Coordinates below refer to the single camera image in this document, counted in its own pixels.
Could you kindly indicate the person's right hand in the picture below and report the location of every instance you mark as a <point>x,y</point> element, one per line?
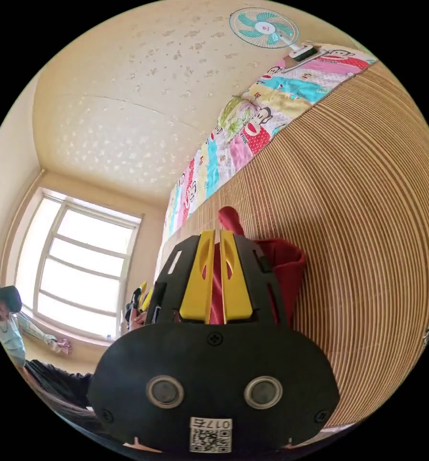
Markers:
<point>142,446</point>

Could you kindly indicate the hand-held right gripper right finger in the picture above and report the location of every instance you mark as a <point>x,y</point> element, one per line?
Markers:
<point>238,291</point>

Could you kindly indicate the person's body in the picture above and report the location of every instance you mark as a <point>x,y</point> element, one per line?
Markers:
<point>56,381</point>

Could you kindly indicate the red long sleeve shirt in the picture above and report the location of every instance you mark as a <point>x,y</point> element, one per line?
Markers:
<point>286,273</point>

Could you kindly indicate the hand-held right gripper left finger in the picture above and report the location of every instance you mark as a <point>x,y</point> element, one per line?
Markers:
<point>196,288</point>

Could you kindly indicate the window with white frame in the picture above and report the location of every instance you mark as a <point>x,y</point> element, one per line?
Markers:
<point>81,263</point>

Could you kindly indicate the person's left hand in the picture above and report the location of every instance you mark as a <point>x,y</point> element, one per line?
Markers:
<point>137,321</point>

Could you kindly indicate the teal electric fan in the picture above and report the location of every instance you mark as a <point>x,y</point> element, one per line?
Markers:
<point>263,28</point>

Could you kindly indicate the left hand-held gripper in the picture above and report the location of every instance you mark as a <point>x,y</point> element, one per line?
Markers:
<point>133,304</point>

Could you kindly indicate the pillow with green floral print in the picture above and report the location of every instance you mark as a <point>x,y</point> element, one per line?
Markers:
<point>236,117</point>

